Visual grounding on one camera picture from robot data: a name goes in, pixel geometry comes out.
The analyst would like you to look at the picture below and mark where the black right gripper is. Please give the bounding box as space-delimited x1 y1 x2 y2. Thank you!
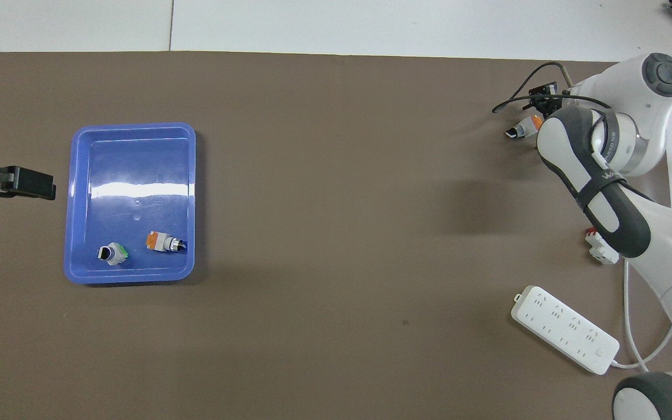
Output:
527 83 567 117

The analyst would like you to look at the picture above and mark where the orange white selector switch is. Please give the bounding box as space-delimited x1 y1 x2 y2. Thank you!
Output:
505 115 544 139
146 231 187 253

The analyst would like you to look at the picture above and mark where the blue plastic tray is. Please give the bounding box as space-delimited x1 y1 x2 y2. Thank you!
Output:
64 122 197 285

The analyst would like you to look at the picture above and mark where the white red circuit breaker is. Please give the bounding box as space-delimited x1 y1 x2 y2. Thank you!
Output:
584 227 620 265

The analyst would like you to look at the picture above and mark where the white power strip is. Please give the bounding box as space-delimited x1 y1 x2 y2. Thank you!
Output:
511 285 620 375

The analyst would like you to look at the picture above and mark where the brown table mat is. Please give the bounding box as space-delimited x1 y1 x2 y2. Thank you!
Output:
0 51 672 420

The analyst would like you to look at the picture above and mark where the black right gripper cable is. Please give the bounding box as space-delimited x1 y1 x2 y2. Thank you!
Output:
492 61 614 114

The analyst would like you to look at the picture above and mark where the green white selector switch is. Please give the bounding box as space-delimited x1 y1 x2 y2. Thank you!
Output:
97 242 130 266

